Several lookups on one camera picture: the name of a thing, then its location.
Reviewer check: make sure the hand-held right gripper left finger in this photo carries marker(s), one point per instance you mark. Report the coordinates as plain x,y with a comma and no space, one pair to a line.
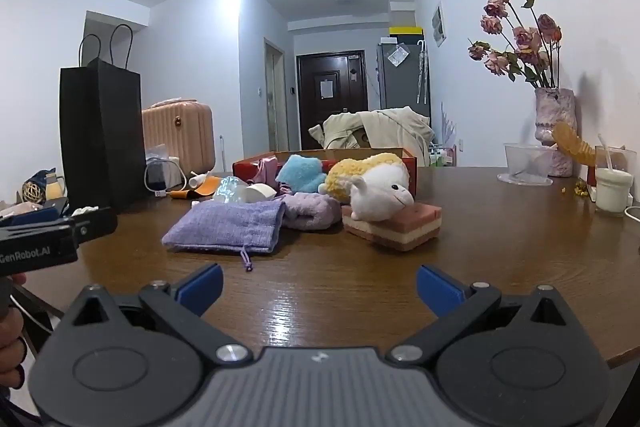
200,289

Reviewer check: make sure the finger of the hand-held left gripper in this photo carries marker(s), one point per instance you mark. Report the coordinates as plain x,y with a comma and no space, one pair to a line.
97,223
47,210

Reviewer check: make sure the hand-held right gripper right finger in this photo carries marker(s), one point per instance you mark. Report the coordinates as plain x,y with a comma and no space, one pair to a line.
440,289

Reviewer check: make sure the yellow and white sheep plush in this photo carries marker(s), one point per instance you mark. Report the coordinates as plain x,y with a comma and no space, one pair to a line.
380,187

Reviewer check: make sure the red cardboard box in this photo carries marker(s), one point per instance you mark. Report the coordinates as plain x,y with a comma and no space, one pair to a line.
242,169

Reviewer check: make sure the lilac fluffy cloth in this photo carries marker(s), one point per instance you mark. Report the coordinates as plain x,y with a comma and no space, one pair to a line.
312,212

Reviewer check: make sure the person's left hand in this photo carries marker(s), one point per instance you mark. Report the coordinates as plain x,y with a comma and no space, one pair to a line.
10,347

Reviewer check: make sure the woven rattan ball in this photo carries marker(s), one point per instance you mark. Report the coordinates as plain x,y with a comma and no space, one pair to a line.
33,192

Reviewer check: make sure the pink layered sponge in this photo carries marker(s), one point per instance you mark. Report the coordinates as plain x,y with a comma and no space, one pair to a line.
405,227

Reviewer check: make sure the black paper bag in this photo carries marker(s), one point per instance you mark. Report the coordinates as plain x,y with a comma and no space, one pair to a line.
100,132

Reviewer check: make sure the orange pouch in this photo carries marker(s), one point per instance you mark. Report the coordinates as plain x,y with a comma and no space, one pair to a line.
207,186

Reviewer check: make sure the iridescent plastic bag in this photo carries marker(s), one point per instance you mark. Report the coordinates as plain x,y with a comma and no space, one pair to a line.
230,189

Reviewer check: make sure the pink ribbed suitcase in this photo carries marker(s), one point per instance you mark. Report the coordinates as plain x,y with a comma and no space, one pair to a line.
180,132

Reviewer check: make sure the blue fluffy plush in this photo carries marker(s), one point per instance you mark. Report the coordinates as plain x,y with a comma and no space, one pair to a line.
300,174

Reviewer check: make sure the clear plastic container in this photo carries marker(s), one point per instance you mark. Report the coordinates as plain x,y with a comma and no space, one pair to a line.
525,162

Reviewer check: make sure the beige jacket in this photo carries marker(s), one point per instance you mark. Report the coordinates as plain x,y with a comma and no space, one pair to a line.
395,127

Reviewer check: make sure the small yellow beads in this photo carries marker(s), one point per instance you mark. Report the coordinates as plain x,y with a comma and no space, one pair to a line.
580,191

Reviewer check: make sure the small red box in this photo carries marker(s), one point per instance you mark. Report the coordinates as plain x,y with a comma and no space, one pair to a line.
591,187

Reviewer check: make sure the white cup with straw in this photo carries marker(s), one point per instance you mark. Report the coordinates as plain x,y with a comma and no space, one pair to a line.
612,189

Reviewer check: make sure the grey interior door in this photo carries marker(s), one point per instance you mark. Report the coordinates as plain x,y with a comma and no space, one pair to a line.
276,102

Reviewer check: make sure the dark entrance door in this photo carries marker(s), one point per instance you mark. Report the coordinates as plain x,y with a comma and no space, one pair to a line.
332,117

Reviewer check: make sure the grey refrigerator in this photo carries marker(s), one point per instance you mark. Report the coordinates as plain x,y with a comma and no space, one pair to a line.
400,87

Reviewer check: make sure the pink textured glass vase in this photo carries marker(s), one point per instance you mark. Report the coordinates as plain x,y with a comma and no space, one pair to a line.
555,112

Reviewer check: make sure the folded white umbrella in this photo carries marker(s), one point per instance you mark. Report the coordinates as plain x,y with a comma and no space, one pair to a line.
422,72

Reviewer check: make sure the yellow box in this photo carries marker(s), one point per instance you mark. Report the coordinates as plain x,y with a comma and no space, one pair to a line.
406,32

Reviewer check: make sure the dried pink rose bouquet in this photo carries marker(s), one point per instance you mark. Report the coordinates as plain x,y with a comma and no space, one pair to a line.
525,39

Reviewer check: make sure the wall picture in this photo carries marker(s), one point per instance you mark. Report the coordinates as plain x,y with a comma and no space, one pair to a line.
439,24

